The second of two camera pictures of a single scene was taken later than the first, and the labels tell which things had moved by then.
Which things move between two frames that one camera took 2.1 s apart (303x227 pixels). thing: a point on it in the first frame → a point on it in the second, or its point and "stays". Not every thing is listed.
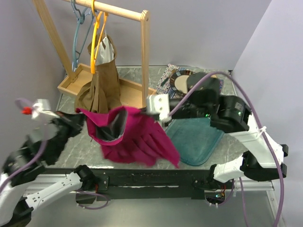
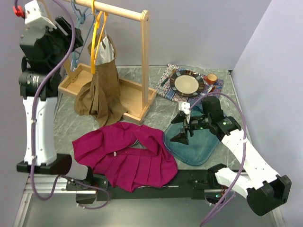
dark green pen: [164, 82] stays
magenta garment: [129, 135] → [130, 156]
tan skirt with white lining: [101, 93] stays
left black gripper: [75, 121] → [67, 28]
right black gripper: [152, 115] → [182, 136]
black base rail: [148, 183] stays
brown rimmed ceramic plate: [178, 81] stays
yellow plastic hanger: [93, 51] stays
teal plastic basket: [194, 139] stays
